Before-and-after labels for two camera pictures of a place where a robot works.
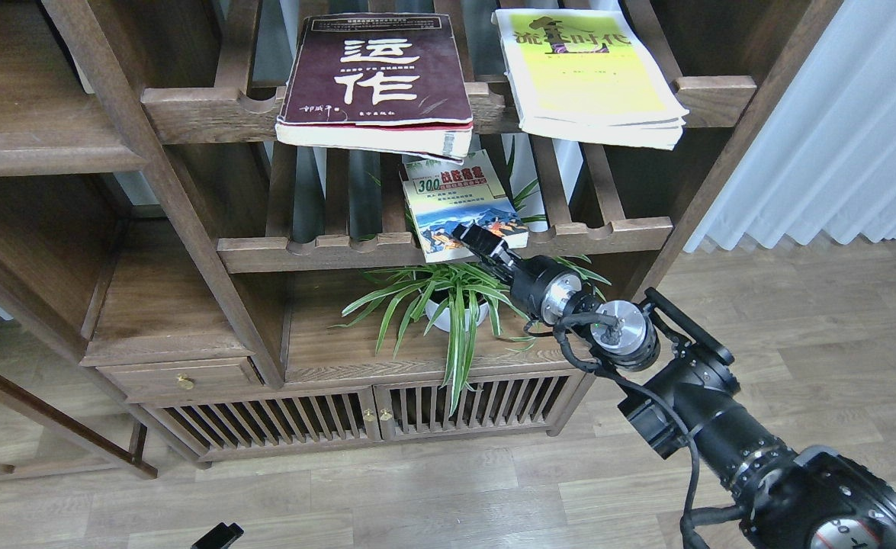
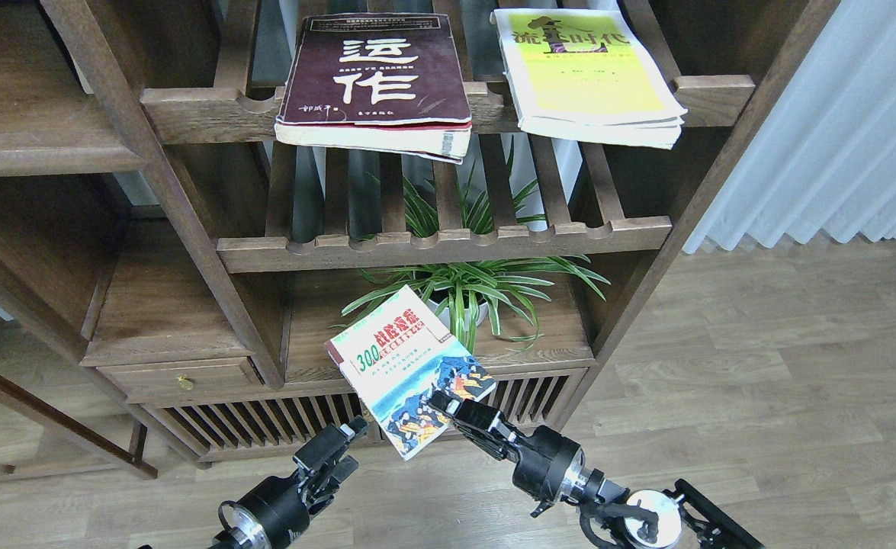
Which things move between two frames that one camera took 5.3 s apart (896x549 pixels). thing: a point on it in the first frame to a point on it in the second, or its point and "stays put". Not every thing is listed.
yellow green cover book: x=588 y=76 stays put
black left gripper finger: x=219 y=537 to x=317 y=459
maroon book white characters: x=377 y=81 stays put
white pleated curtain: x=849 y=148 stays put
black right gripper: x=538 y=284 to x=548 y=467
